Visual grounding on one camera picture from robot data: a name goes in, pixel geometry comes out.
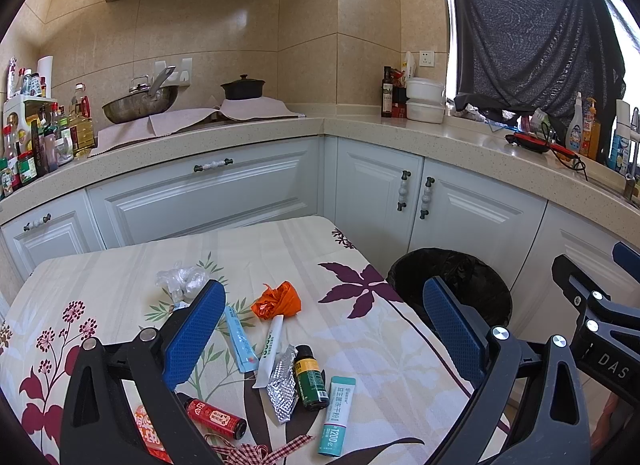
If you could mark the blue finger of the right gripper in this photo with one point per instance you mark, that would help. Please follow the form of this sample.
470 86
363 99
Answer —
625 256

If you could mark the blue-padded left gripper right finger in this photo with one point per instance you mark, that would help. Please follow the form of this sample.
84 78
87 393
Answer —
550 427

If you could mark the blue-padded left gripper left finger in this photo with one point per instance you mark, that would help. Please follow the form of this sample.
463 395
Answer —
98 426

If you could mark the orange white snack packet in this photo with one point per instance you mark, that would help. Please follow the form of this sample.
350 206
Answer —
149 435

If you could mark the clear plastic bag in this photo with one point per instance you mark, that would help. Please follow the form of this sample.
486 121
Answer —
182 284

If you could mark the orange plastic bag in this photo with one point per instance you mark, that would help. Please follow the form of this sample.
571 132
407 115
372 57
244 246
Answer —
283 300

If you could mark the teal white toothpaste box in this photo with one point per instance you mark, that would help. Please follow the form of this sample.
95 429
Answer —
342 390

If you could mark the black trash bin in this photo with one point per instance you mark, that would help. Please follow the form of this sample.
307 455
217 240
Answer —
474 283

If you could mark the red small bottle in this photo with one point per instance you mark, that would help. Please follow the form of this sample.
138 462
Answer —
222 423

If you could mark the light blue sachet strip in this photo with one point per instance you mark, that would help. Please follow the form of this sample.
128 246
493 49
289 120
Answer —
245 357

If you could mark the red checkered ribbon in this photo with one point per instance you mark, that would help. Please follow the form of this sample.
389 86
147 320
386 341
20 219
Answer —
245 454

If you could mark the white green tube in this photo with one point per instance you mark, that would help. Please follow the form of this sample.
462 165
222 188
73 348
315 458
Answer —
269 353

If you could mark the white spray cleaner bottle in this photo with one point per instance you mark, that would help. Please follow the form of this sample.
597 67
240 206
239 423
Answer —
573 136

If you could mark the silver foil blister pack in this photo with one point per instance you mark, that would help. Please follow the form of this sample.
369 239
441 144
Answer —
281 386

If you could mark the orange dish soap bottle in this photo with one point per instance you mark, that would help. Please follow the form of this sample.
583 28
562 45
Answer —
590 131

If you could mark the red black hair straightener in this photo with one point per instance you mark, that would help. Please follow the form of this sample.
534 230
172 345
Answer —
539 146

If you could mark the dark green small bottle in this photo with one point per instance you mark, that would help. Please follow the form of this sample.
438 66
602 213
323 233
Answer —
309 381

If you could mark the floral tablecloth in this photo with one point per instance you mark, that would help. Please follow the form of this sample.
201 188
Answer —
408 394

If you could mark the beige stove cover cloth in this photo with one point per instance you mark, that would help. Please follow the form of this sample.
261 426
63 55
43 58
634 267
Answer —
171 122

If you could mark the dark window curtain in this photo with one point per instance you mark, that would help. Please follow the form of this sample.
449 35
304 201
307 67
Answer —
524 55

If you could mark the yellow cooking oil bottle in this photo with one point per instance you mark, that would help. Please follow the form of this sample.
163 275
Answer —
81 124

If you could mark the lower white plastic container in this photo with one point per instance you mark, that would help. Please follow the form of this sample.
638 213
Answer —
425 112

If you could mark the white plastic container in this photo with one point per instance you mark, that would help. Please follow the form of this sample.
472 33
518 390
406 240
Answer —
425 90
425 112

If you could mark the steel wok pan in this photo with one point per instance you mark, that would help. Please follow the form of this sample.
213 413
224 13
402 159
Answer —
146 96

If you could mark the upper white plastic container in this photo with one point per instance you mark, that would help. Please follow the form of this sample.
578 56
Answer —
425 90

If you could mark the black clay pot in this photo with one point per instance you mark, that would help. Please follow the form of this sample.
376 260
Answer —
243 88

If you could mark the dark sauce bottle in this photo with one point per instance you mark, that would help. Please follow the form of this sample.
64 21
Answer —
387 93

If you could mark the cabinet door handle right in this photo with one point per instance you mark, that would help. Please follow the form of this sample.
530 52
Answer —
426 197

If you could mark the cabinet door handle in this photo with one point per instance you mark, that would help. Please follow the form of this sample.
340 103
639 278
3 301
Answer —
426 197
403 191

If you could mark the drawer handle left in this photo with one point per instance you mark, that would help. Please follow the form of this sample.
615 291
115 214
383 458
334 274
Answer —
37 223

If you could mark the drawer handle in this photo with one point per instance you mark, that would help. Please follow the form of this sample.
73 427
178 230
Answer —
37 223
198 168

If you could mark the cabinet door handle left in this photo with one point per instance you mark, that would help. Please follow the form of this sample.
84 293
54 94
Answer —
403 191

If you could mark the drawer handle middle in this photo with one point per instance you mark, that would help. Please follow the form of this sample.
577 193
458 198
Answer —
198 168

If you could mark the white wall socket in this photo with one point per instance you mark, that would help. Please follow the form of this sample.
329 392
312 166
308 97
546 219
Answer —
427 58

